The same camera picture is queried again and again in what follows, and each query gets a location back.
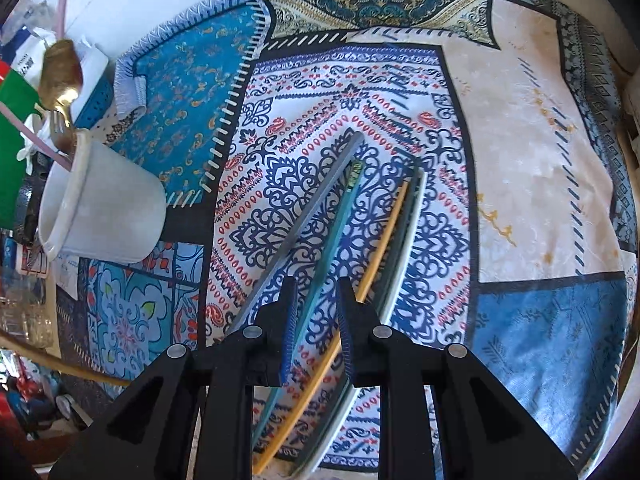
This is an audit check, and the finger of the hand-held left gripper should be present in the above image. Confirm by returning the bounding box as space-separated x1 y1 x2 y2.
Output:
74 57 118 130

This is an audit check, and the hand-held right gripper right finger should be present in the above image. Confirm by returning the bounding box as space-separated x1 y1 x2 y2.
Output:
335 276 581 480

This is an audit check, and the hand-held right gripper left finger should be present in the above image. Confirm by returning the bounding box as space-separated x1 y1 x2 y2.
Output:
47 276 299 480

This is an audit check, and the gold spoon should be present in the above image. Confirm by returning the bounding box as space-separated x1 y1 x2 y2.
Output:
39 39 85 131

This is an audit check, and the silver fork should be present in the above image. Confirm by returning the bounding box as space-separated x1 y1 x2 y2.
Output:
47 110 76 153

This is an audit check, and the yellow chopstick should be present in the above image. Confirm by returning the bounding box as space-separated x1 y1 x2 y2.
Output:
250 180 411 479

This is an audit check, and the pink chopstick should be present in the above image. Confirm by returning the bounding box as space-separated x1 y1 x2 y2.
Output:
54 0 70 43
0 101 75 171

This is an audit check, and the teal chopstick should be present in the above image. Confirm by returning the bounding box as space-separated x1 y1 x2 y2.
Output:
250 159 365 458

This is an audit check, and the dark green chopstick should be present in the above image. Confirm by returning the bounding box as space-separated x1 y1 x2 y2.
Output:
290 166 421 478

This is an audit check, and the white chopstick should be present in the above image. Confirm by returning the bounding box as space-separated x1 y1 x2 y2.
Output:
300 169 428 479

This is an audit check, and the grey chopstick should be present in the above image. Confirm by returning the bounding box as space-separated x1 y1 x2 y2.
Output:
222 131 366 336

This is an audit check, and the white utensil cup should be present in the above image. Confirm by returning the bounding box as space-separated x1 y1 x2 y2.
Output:
37 129 168 263

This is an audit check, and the green box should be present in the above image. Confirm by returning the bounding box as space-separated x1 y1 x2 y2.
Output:
0 60 48 228

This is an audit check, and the small glass jar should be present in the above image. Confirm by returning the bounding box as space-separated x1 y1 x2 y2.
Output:
0 280 56 346

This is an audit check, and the patterned blue patchwork mat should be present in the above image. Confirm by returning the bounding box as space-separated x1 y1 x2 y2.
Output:
55 0 640 480

